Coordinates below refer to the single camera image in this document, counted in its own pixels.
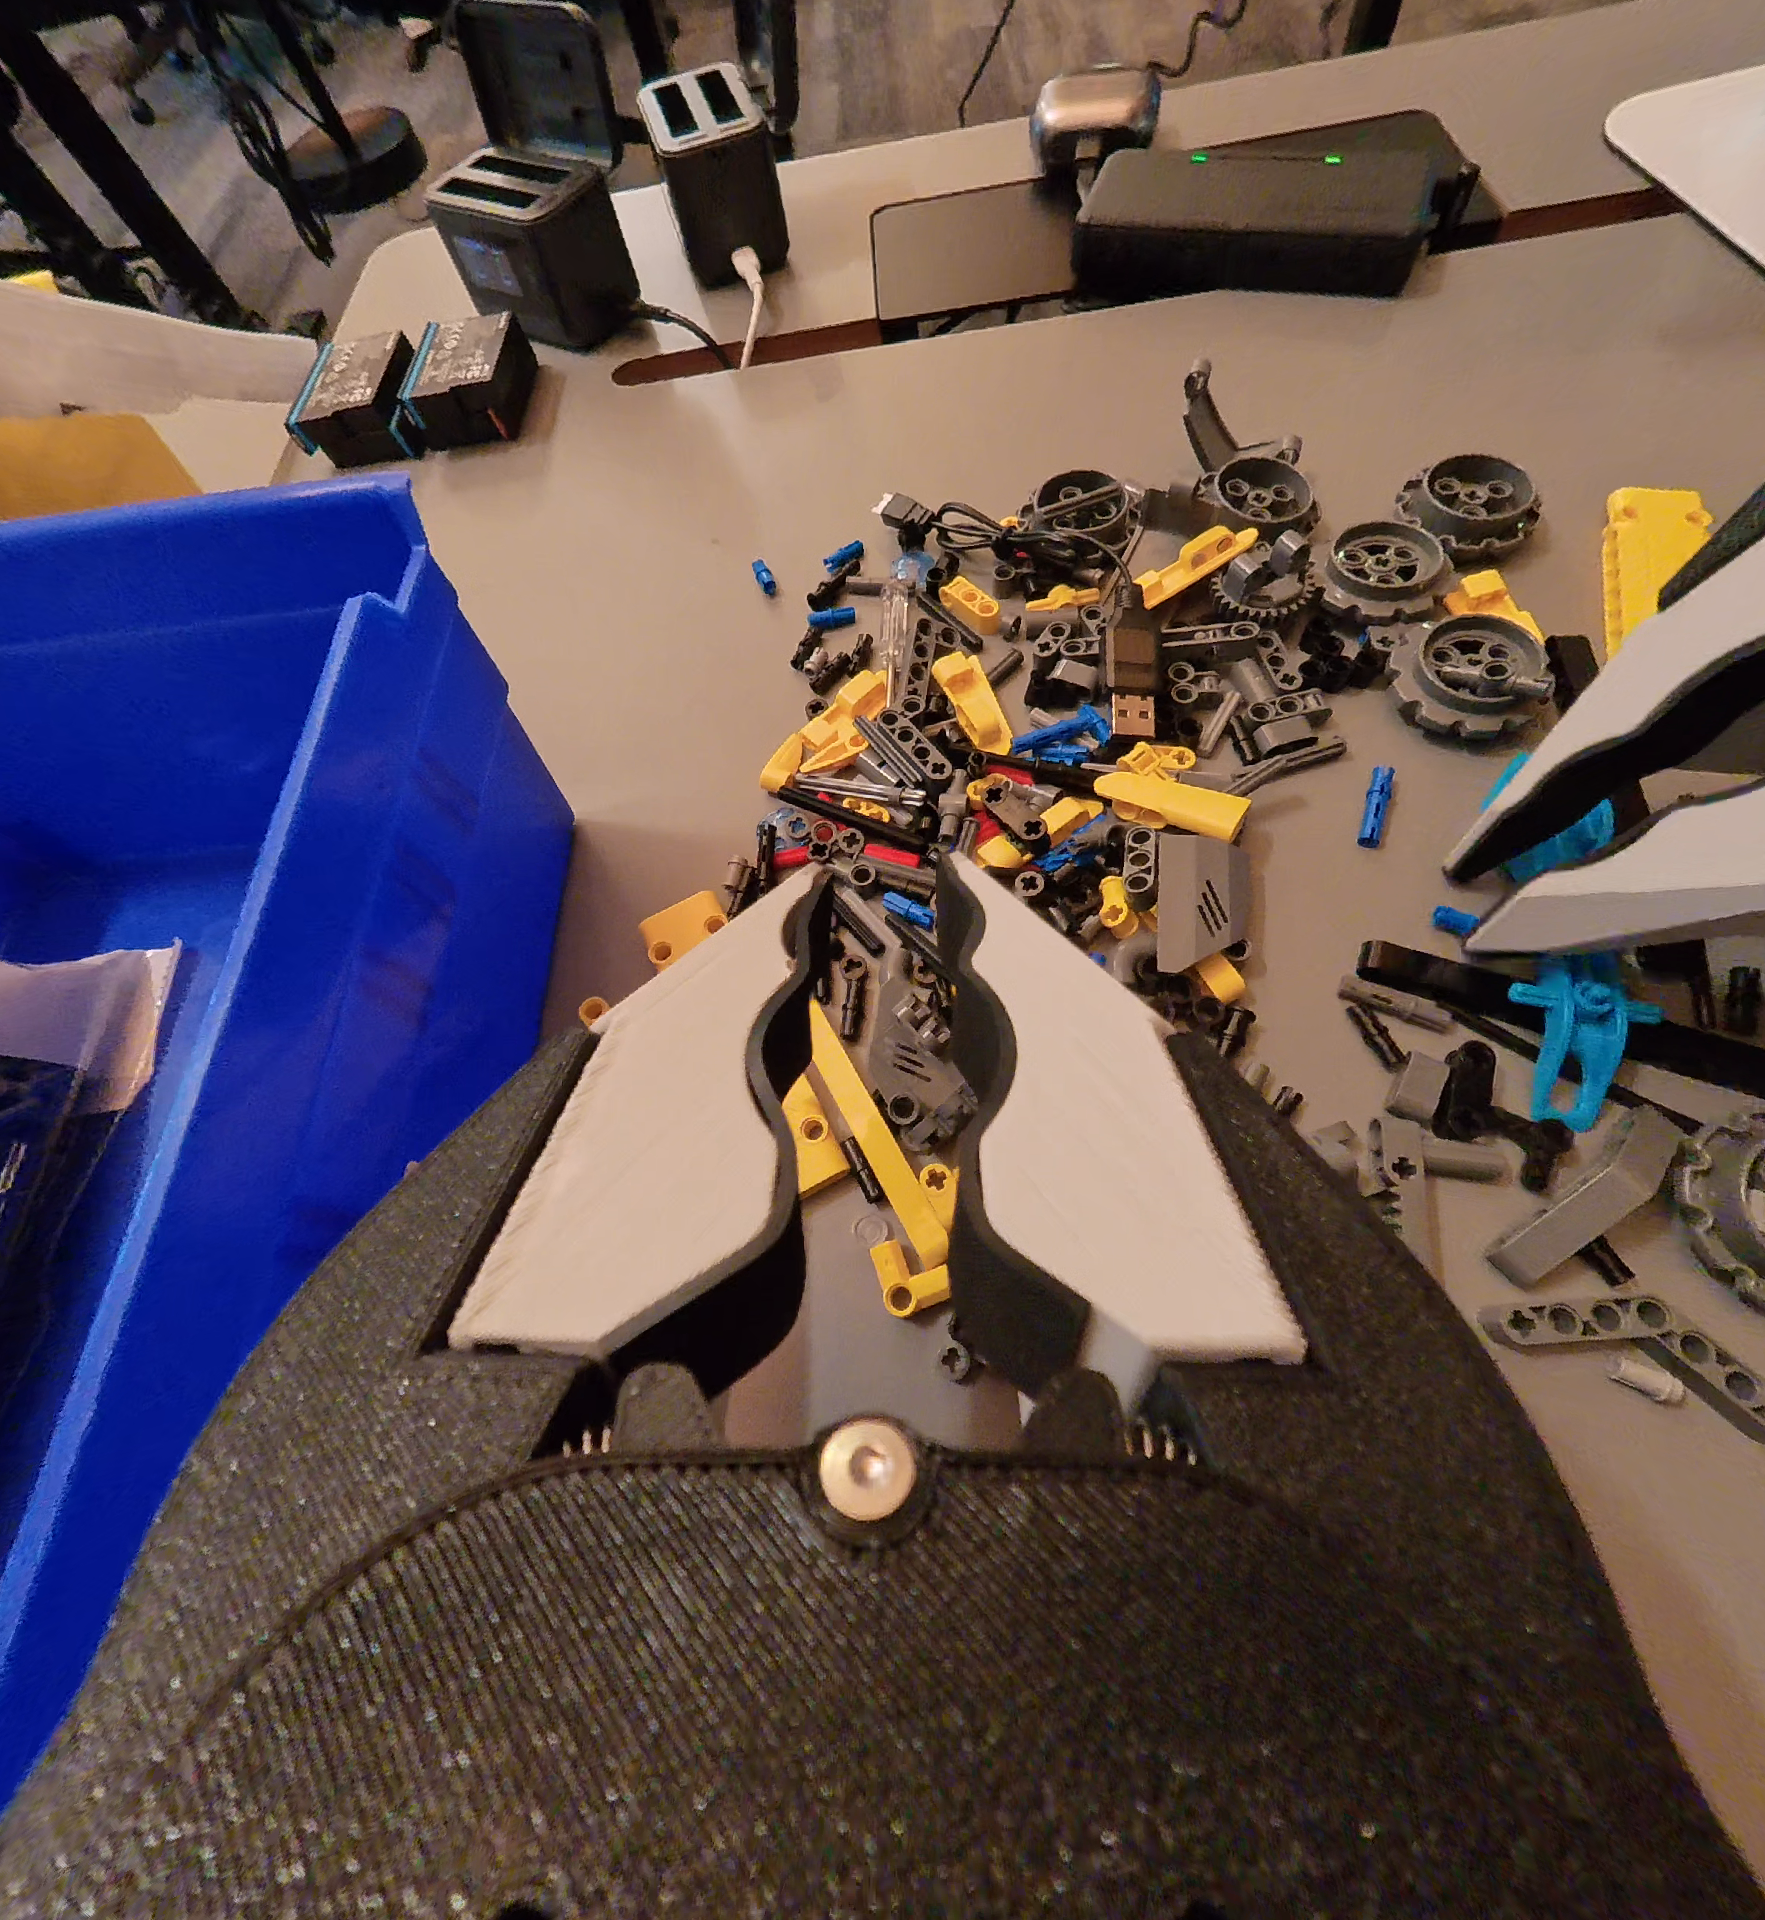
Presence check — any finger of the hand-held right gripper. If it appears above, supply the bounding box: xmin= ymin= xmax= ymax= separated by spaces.
xmin=1463 ymin=763 xmax=1765 ymax=961
xmin=1441 ymin=514 xmax=1765 ymax=885

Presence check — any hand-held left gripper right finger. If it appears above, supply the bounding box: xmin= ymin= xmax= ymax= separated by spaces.
xmin=933 ymin=852 xmax=1306 ymax=1423

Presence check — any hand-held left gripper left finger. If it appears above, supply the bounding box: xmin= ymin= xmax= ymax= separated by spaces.
xmin=452 ymin=864 xmax=841 ymax=1403

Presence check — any yellow brick panel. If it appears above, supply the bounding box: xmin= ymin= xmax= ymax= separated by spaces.
xmin=639 ymin=893 xmax=736 ymax=968
xmin=1602 ymin=486 xmax=1717 ymax=657

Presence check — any cyan brick separator tool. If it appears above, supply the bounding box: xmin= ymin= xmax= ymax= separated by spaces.
xmin=1482 ymin=756 xmax=1664 ymax=1126

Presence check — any pile of toy brick pieces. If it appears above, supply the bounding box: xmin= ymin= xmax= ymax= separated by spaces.
xmin=582 ymin=357 xmax=1765 ymax=1449

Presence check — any long black brick beam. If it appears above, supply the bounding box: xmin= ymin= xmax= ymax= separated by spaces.
xmin=1355 ymin=942 xmax=1765 ymax=1118

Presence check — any black power adapter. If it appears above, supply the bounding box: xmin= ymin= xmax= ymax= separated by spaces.
xmin=1072 ymin=107 xmax=1485 ymax=301

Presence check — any blue plastic storage bin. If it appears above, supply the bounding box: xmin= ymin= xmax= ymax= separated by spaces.
xmin=0 ymin=472 xmax=575 ymax=1861

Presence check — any yellow plastic bin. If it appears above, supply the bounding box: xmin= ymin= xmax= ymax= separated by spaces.
xmin=0 ymin=417 xmax=210 ymax=534

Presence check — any black open-lid battery charger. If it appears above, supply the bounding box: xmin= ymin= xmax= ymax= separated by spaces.
xmin=425 ymin=0 xmax=644 ymax=354

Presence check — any black two-slot battery charger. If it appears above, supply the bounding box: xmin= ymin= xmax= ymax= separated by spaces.
xmin=636 ymin=67 xmax=793 ymax=290

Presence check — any black round stand base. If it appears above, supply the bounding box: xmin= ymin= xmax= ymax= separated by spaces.
xmin=222 ymin=106 xmax=432 ymax=212

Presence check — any black charging cable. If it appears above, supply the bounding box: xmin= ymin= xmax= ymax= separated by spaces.
xmin=626 ymin=300 xmax=741 ymax=368

